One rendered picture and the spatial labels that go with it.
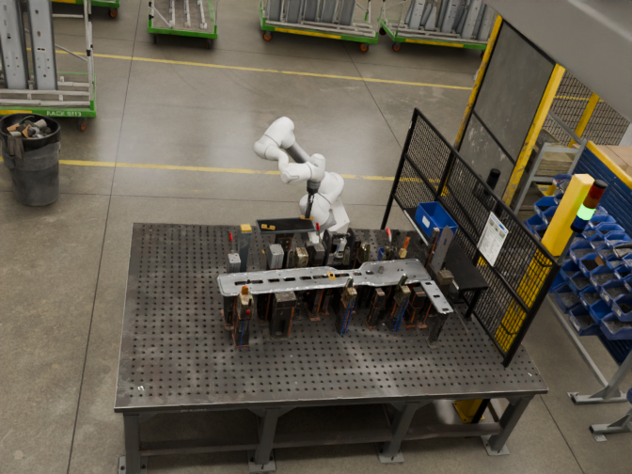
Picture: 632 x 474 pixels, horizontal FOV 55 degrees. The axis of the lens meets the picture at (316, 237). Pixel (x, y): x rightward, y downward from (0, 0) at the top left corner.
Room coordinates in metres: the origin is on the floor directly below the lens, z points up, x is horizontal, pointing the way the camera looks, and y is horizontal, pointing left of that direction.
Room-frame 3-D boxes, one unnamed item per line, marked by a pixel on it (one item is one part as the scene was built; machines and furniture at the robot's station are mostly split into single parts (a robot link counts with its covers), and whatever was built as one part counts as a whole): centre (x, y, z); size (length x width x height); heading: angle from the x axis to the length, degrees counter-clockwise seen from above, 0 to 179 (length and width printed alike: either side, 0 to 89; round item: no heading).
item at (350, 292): (2.79, -0.27, 0.87); 0.12 x 0.09 x 0.35; 24
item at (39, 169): (4.39, 2.58, 0.36); 0.54 x 0.50 x 0.73; 17
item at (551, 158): (5.46, -1.85, 0.65); 1.00 x 0.50 x 1.30; 17
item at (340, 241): (3.15, -0.15, 0.94); 0.18 x 0.13 x 0.49; 114
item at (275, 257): (2.94, 0.22, 0.90); 0.13 x 0.10 x 0.41; 24
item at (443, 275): (3.11, -0.87, 0.88); 0.08 x 0.08 x 0.36; 24
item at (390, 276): (2.91, -0.13, 1.00); 1.38 x 0.22 x 0.02; 114
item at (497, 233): (3.25, -1.11, 1.30); 0.23 x 0.02 x 0.31; 24
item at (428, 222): (3.63, -0.81, 1.10); 0.30 x 0.17 x 0.13; 27
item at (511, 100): (5.39, -1.45, 1.00); 1.34 x 0.14 x 2.00; 17
